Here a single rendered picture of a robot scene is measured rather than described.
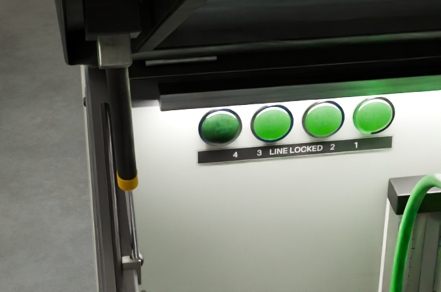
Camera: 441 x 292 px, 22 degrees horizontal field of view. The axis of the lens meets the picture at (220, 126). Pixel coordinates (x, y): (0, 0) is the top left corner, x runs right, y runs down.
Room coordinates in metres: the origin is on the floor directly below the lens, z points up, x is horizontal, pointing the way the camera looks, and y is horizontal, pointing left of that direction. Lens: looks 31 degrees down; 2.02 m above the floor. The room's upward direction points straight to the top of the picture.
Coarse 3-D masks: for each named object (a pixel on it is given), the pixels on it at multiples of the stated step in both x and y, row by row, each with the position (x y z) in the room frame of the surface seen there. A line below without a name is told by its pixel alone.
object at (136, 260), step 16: (112, 80) 0.78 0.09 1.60; (128, 80) 0.79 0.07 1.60; (112, 96) 0.79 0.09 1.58; (128, 96) 0.80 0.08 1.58; (112, 112) 0.80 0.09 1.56; (128, 112) 0.80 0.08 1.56; (112, 128) 0.82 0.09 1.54; (128, 128) 0.81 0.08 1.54; (128, 144) 0.82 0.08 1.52; (128, 160) 0.83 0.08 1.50; (128, 176) 0.84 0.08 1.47; (128, 192) 0.86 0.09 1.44; (128, 208) 0.88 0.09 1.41; (128, 256) 0.93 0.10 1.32
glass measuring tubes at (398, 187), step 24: (408, 192) 1.09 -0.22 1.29; (432, 192) 1.09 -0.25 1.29; (432, 216) 1.10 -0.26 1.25; (384, 240) 1.12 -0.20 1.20; (432, 240) 1.10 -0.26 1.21; (384, 264) 1.11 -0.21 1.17; (408, 264) 1.09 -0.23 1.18; (432, 264) 1.10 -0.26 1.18; (384, 288) 1.11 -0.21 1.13; (408, 288) 1.11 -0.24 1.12; (432, 288) 1.10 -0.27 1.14
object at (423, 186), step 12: (420, 180) 0.98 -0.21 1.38; (432, 180) 0.94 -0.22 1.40; (420, 192) 0.98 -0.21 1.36; (408, 204) 1.01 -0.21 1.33; (408, 216) 1.01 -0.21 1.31; (408, 228) 1.02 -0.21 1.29; (408, 240) 1.02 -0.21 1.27; (396, 252) 1.03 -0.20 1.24; (396, 264) 1.03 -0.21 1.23; (396, 276) 1.03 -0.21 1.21; (396, 288) 1.03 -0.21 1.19
